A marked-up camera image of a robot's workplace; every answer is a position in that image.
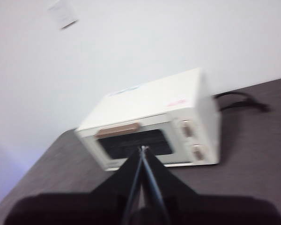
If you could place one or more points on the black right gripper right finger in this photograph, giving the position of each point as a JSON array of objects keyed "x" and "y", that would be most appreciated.
[{"x": 201, "y": 211}]

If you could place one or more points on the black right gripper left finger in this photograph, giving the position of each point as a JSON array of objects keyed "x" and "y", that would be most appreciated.
[{"x": 89, "y": 208}]

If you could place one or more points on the white toaster oven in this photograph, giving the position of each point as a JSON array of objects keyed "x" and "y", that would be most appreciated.
[{"x": 154, "y": 93}]

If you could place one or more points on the beige oven knob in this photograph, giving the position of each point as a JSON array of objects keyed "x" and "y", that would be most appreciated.
[
  {"x": 197, "y": 152},
  {"x": 187, "y": 127}
]

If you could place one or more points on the white wall socket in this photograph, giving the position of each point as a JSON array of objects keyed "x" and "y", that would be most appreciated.
[{"x": 62, "y": 11}]

